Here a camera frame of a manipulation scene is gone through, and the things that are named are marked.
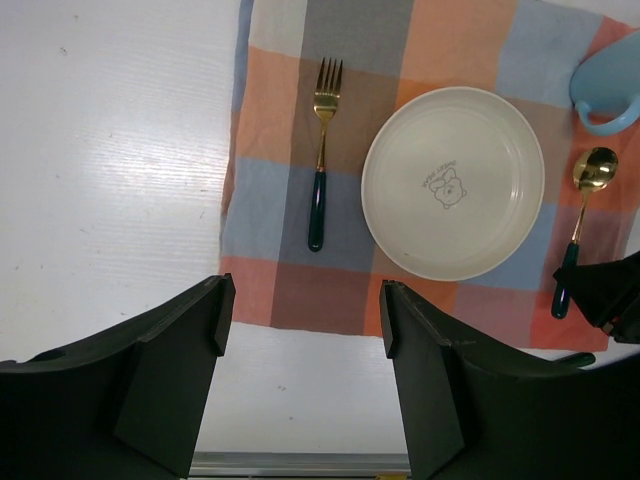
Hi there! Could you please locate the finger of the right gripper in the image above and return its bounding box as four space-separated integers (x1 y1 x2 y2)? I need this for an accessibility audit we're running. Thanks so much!
552 249 639 328

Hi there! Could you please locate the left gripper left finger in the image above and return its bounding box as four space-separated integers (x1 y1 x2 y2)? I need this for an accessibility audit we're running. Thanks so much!
1 274 235 479

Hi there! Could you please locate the checkered orange blue cloth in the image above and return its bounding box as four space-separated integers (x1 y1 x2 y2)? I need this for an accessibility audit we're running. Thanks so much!
221 1 639 352

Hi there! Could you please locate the light blue mug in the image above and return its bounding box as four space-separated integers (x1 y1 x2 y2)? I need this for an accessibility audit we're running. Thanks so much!
569 31 639 136

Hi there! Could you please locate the gold knife green handle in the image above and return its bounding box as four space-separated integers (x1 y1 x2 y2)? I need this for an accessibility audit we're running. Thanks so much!
555 352 596 368

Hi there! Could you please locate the gold fork green handle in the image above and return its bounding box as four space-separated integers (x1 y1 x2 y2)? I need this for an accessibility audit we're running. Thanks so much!
307 58 343 252

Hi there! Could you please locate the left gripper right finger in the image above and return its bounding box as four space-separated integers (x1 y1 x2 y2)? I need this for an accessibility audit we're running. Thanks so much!
380 281 639 479

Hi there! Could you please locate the cream ceramic plate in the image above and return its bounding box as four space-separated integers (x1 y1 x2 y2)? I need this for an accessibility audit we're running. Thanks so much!
361 86 545 282

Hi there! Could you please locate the gold spoon green handle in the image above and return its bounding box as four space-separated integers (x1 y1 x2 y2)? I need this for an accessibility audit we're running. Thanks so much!
551 146 620 320

